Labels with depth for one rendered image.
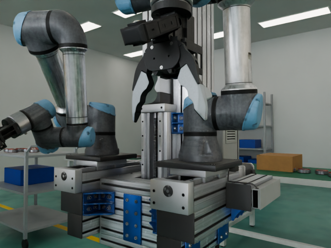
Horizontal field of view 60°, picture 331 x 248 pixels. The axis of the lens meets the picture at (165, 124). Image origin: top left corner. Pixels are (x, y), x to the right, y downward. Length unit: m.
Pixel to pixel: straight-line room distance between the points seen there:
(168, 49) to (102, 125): 0.82
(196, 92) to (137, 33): 0.12
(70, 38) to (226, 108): 0.57
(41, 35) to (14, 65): 5.71
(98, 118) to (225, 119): 0.58
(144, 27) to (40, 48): 0.75
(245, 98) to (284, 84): 6.13
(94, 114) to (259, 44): 6.41
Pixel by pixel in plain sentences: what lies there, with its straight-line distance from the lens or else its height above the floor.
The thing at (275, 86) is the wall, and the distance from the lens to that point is 7.09.
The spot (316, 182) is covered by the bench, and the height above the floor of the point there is 0.73.
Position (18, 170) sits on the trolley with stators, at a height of 0.71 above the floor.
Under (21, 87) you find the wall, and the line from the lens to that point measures 6.79.
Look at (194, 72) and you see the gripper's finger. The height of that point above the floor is 1.23.
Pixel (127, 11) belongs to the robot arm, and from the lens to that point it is 0.71.
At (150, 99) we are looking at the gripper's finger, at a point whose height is 1.20.
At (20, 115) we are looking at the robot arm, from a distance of 1.05.
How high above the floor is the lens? 1.13
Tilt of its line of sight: 2 degrees up
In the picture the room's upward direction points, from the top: straight up
